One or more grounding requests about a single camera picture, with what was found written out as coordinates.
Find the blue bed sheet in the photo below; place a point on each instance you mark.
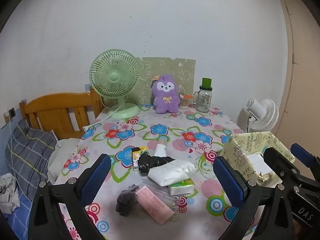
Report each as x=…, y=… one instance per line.
x=23, y=205

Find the crumpled grey white cloth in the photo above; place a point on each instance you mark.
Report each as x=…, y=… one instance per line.
x=8, y=195

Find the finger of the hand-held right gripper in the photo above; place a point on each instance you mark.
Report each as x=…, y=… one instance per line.
x=275, y=160
x=301, y=152

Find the clear packet with pink card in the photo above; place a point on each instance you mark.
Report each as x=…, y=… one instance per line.
x=152, y=202

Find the black garbage bag roll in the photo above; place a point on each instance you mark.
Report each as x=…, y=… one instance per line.
x=152, y=162

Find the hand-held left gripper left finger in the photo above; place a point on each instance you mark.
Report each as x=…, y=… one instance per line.
x=96, y=177

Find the yellow cartoon tissue pack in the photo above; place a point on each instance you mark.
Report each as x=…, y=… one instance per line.
x=137, y=157

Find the wooden bed headboard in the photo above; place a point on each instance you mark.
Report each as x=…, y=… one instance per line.
x=50, y=105

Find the white floor fan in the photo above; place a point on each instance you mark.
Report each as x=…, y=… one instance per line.
x=265, y=115

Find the purple plush toy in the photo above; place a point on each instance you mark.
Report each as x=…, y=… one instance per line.
x=165, y=97

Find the glass jar with green lid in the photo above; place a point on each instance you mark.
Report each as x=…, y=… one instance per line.
x=203, y=100

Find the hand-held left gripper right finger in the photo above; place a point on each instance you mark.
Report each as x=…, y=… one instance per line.
x=230, y=182

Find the green tissue packet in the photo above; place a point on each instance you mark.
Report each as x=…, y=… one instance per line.
x=181, y=187

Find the green desk fan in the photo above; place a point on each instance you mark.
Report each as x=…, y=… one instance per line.
x=113, y=76

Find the floral tablecloth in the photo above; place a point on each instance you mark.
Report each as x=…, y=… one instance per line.
x=175, y=130

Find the cotton swab container orange lid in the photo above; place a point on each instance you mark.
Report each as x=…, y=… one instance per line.
x=184, y=102

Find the yellow cartoon fabric storage box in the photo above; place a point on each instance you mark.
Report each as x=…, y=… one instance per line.
x=237, y=155

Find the grey plaid pillow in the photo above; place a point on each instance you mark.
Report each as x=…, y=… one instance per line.
x=30, y=152

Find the white bedding cloth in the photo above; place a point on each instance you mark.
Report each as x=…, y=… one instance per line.
x=62, y=152

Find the beige door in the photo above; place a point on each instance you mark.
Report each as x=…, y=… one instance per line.
x=305, y=80

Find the green patterned board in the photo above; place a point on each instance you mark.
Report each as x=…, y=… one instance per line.
x=180, y=72

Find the grey scrunchie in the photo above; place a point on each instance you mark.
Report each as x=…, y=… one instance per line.
x=126, y=200

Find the wall socket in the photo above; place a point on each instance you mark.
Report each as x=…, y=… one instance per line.
x=11, y=112

